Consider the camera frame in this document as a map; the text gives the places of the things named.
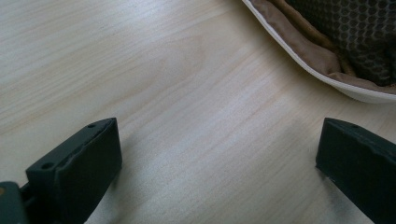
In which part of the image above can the white tray with brown cloth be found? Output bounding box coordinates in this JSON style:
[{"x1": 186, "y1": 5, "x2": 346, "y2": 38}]
[{"x1": 242, "y1": 0, "x2": 396, "y2": 105}]

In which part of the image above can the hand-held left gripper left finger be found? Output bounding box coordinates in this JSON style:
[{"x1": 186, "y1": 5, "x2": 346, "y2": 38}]
[{"x1": 25, "y1": 117, "x2": 123, "y2": 224}]

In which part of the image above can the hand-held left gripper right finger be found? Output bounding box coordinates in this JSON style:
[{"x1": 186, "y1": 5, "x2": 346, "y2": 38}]
[{"x1": 315, "y1": 117, "x2": 396, "y2": 224}]

